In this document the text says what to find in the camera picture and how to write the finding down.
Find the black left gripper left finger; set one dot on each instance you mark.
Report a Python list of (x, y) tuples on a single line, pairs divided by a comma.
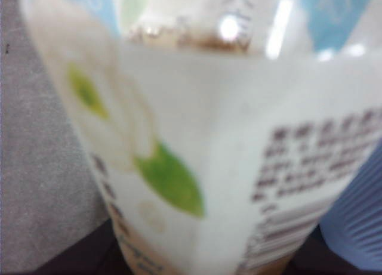
[(83, 254)]

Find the pale tea bottle white label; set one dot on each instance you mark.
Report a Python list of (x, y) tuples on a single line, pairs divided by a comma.
[(209, 123)]

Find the blue ribbed cup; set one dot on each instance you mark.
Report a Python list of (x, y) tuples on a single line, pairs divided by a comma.
[(358, 209)]

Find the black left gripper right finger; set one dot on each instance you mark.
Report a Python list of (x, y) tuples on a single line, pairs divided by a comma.
[(328, 264)]

